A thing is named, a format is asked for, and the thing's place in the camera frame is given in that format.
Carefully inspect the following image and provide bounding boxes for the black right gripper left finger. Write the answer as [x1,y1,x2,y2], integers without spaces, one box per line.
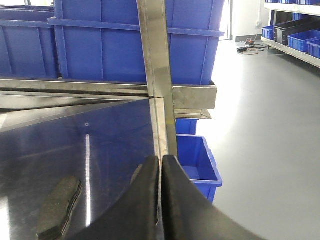
[70,156,160,240]

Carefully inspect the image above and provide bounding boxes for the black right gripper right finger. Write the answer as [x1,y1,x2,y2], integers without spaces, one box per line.
[161,155,260,240]

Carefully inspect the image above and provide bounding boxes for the small blue bin right floor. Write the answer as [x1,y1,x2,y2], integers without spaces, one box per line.
[176,134,223,203]

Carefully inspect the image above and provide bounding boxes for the large blue bin right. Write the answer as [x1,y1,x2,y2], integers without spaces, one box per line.
[48,0,224,85]

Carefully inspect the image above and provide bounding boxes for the large blue bin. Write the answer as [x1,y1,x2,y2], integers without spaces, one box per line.
[48,0,224,85]
[0,5,59,79]

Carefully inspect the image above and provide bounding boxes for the large blue bin left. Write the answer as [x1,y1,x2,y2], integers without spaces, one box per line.
[0,5,59,79]

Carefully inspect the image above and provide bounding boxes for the shelf with blue bins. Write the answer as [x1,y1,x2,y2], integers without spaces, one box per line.
[261,0,320,68]

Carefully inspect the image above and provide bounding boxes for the stainless steel rack frame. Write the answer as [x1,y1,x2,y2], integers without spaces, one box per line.
[0,0,218,240]

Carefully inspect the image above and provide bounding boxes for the coiled cables on floor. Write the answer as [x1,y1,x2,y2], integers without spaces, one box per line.
[236,37,266,54]

